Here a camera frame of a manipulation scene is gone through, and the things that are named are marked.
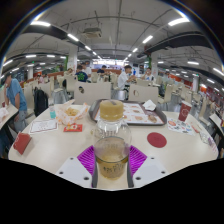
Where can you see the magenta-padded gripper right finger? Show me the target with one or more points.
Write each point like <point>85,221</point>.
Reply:
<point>150,170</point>

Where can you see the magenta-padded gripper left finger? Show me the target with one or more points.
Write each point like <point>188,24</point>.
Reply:
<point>71,171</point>

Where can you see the clear tea bottle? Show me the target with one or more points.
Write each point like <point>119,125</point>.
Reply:
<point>111,133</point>

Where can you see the flat round red coaster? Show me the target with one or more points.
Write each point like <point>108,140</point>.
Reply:
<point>157,140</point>

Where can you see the red paper fry sleeve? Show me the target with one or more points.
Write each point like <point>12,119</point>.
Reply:
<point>73,128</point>

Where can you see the white sticker sheet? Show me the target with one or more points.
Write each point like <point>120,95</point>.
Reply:
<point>180,126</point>

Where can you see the white printed paper sheet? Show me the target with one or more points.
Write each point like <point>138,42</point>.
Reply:
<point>43,126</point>

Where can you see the dark brown food tray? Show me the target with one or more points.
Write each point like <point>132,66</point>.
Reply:
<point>161,117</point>

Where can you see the red flat pouch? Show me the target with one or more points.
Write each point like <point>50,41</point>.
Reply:
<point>21,142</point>

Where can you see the white orange food wrapper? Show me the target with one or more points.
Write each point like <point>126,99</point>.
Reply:
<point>71,112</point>

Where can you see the clear plastic wrapper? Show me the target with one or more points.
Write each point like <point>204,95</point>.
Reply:
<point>206,138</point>

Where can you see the white paper napkin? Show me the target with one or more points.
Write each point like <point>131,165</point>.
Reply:
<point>149,105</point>

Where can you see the red paper cup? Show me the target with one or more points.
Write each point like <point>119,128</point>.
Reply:
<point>184,112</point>

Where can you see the beige chair with round hole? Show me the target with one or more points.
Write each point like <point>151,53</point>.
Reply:
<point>95,93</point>
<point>146,94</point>

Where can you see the black backpack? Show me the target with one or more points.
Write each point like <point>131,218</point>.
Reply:
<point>40,101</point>

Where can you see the group of beige chairs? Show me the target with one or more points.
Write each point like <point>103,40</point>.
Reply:
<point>170,95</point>

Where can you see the white square table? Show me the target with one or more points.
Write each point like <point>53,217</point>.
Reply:
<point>6,115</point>

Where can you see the person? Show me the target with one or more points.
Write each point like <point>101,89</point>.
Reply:
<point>16,96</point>
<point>88,70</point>
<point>81,76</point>
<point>148,76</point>
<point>101,70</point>
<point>123,79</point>

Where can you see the ceiling air conditioner unit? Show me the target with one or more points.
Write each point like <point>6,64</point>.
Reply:
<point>92,32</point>

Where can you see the group of ceiling lights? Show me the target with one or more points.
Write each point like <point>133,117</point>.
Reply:
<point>178,21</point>

